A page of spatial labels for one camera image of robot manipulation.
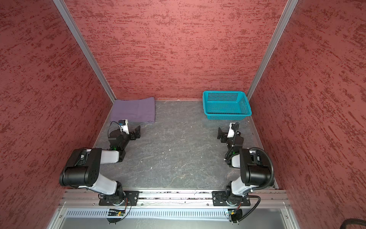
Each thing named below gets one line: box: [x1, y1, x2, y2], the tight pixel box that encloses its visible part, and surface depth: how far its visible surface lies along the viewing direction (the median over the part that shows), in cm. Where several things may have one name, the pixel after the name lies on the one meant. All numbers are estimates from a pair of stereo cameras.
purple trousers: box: [108, 96, 156, 123], surface depth 116 cm
